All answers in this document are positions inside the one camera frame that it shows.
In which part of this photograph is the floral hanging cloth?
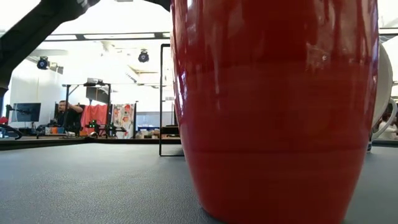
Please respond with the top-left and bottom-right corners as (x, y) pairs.
(111, 103), (136, 139)

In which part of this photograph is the black computer monitor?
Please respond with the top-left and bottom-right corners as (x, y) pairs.
(11, 102), (42, 123)

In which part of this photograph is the grey-blue table mat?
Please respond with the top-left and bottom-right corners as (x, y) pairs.
(0, 142), (398, 224)

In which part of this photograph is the person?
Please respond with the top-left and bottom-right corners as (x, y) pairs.
(373, 104), (398, 141)
(55, 100), (84, 135)

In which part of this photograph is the black metal rack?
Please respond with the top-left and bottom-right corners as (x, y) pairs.
(61, 82), (112, 138)

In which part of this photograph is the orange and blue box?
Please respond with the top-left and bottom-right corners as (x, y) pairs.
(45, 126), (65, 135)

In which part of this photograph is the black ceiling lamp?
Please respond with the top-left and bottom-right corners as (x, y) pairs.
(36, 55), (50, 70)
(137, 49), (150, 63)

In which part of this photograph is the white mug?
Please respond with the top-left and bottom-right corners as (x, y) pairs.
(366, 42), (398, 154)

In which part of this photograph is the black robot with green lights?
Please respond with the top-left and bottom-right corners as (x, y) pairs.
(84, 119), (127, 138)

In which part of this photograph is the black case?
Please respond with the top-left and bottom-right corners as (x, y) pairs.
(160, 125), (180, 135)

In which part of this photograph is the glossy red mug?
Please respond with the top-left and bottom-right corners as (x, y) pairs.
(170, 0), (380, 224)

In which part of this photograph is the red hanging cloth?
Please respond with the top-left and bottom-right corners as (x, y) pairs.
(80, 104), (109, 136)

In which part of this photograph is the black looped cable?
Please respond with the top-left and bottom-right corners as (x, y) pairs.
(0, 123), (23, 141)

